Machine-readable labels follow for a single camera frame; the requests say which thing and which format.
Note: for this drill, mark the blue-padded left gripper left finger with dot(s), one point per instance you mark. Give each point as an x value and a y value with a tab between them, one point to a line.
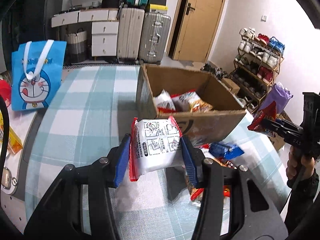
122	159

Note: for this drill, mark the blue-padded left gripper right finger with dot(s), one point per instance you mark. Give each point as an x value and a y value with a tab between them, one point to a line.
191	160

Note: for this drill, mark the blue cookie packet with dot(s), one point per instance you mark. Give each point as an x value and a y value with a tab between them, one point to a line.
225	150

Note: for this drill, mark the white red noodle packet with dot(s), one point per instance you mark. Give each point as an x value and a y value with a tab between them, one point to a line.
155	144

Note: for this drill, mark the red corn chips bag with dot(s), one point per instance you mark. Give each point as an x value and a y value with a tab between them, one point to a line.
268	113

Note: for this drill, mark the person's right hand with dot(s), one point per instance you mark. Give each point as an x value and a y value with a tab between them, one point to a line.
292	165

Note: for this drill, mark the purple plastic bag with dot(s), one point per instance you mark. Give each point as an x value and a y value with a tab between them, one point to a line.
280	95

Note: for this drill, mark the brown cardboard box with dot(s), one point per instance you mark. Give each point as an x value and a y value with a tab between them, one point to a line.
204	109

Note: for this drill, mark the plaid blue tablecloth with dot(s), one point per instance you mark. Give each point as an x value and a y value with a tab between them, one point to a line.
90	114

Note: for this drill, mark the shoe rack with shoes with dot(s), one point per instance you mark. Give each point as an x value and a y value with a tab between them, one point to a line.
256	66

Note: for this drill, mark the blue Doraemon tote bag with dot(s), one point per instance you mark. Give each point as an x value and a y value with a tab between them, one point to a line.
36	74

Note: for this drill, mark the woven laundry basket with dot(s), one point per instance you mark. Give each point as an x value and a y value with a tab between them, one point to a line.
77	46

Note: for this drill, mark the beige hard suitcase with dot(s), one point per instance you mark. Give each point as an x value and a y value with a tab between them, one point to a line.
129	33

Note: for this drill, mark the silver hard suitcase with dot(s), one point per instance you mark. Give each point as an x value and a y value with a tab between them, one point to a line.
154	37

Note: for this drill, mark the white drawer desk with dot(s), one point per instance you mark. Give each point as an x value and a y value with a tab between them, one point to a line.
104	28

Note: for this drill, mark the wooden door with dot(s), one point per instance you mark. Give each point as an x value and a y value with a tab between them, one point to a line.
196	30

